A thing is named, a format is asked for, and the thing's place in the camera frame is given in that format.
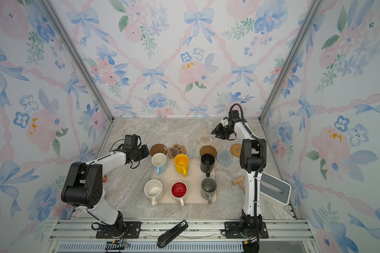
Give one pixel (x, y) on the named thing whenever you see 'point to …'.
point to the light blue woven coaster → (224, 157)
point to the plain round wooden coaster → (208, 149)
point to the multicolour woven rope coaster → (205, 139)
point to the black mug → (207, 163)
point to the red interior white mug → (179, 190)
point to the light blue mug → (159, 161)
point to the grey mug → (209, 186)
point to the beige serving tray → (193, 178)
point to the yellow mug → (181, 163)
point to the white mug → (154, 191)
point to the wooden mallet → (239, 180)
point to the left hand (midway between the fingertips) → (149, 149)
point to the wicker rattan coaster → (235, 149)
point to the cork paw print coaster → (175, 149)
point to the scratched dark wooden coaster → (158, 148)
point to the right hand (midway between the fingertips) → (214, 132)
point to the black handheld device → (164, 239)
